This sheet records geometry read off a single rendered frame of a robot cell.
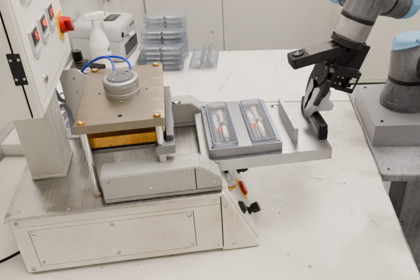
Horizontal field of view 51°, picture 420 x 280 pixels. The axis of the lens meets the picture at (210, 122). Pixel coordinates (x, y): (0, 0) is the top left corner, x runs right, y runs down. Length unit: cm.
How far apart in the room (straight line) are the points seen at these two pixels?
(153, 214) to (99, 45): 99
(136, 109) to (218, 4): 258
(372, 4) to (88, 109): 62
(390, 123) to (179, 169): 74
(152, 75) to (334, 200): 57
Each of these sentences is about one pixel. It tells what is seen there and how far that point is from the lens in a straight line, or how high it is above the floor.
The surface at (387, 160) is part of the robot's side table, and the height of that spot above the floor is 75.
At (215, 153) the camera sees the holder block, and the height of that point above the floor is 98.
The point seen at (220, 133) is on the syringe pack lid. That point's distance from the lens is 101.
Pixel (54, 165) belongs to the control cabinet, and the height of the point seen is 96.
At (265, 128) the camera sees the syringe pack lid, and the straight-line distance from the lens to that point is 102.
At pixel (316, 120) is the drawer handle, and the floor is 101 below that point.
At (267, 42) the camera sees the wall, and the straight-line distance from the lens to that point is 354.
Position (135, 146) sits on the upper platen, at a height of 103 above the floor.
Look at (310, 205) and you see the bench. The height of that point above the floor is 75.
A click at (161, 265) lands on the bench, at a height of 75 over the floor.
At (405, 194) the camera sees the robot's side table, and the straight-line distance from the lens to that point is 170.
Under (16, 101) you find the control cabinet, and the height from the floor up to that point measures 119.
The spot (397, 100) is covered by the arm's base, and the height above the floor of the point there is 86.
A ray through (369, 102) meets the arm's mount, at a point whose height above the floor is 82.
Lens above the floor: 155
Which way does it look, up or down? 32 degrees down
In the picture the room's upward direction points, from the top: 4 degrees counter-clockwise
